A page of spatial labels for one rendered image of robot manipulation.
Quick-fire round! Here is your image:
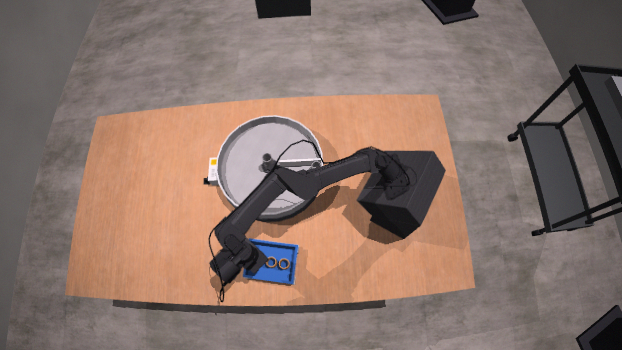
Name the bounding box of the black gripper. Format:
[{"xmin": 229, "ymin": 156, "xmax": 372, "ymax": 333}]
[{"xmin": 242, "ymin": 237, "xmax": 268, "ymax": 273}]

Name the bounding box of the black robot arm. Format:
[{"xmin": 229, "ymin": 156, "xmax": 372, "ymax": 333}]
[{"xmin": 214, "ymin": 148, "xmax": 409, "ymax": 283}]

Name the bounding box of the blue tray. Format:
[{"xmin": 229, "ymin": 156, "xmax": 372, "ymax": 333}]
[{"xmin": 243, "ymin": 239, "xmax": 298, "ymax": 284}]

